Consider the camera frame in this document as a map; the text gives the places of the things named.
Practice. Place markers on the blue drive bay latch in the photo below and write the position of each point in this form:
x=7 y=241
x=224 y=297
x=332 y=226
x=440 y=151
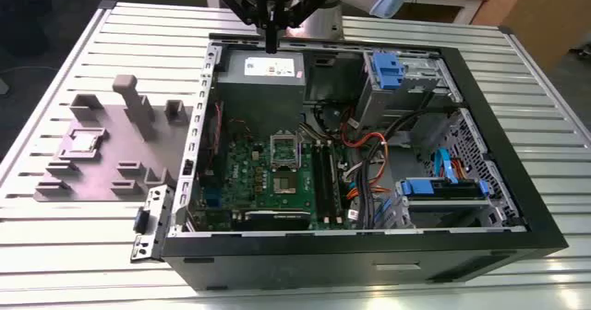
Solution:
x=387 y=69

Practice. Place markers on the black PC case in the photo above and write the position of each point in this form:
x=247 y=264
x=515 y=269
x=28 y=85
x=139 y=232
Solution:
x=323 y=265

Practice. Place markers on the grey power supply unit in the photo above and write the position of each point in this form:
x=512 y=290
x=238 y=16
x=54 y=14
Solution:
x=259 y=99

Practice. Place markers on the wooden cabinet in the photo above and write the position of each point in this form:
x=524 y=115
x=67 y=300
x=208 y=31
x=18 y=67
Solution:
x=544 y=12

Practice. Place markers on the CPU socket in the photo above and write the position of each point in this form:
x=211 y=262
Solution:
x=283 y=183

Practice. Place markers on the black graphics card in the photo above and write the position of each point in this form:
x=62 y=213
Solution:
x=276 y=220

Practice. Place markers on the black RAM stick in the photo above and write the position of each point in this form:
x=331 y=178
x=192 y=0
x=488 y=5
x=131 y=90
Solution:
x=319 y=182

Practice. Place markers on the hard disk in blue carrier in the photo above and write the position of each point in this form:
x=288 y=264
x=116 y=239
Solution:
x=424 y=188

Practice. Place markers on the silver drive cage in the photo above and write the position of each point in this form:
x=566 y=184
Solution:
x=383 y=106

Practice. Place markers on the green motherboard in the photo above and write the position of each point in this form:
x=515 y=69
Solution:
x=244 y=157

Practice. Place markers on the grey parts rack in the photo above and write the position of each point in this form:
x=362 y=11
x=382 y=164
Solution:
x=115 y=151

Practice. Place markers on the silver hinged slot bracket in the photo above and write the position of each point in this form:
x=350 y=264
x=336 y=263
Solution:
x=156 y=199

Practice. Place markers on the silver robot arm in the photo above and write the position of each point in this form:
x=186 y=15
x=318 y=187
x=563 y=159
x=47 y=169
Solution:
x=323 y=23

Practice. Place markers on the office chair base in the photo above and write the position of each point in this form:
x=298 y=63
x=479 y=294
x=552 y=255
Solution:
x=582 y=50

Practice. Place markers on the silver CPU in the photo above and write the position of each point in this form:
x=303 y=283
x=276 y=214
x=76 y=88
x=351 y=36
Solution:
x=86 y=141

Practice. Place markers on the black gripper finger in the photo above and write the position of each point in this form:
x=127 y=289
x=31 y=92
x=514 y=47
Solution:
x=240 y=5
x=300 y=12

